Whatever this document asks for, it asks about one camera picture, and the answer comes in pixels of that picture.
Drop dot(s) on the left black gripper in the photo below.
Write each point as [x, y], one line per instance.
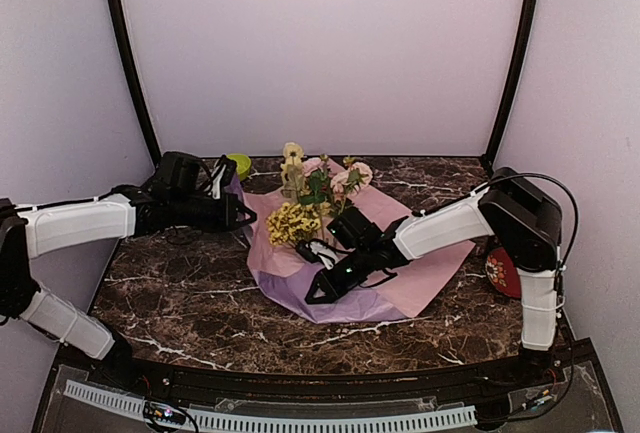
[226, 219]

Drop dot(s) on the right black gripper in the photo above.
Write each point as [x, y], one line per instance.
[333, 288]

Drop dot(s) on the pale yellow flower stem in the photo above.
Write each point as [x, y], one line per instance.
[293, 179]

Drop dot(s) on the pink purple wrapping paper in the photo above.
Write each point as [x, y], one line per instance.
[351, 291]

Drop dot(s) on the pink carnation stem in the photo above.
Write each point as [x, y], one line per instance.
[347, 184]

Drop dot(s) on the small yellow flower bunch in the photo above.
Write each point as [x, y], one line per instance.
[292, 223]

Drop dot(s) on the pink rose stem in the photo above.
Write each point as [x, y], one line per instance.
[317, 181]

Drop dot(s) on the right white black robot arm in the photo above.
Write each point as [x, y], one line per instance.
[527, 222]

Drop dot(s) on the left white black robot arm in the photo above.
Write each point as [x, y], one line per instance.
[182, 192]

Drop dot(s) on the green plastic bowl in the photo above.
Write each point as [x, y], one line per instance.
[243, 165]

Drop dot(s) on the red floral pouch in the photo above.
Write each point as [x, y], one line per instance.
[502, 273]

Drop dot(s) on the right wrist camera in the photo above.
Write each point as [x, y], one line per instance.
[316, 251]

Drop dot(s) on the black front rail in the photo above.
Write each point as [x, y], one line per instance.
[175, 375]

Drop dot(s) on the white slotted cable duct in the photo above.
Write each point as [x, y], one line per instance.
[167, 417]

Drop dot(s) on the left black frame post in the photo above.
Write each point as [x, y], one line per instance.
[129, 67]

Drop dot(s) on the black frame post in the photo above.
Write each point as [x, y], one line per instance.
[516, 64]
[129, 67]

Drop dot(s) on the right black frame post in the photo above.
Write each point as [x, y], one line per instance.
[516, 64]

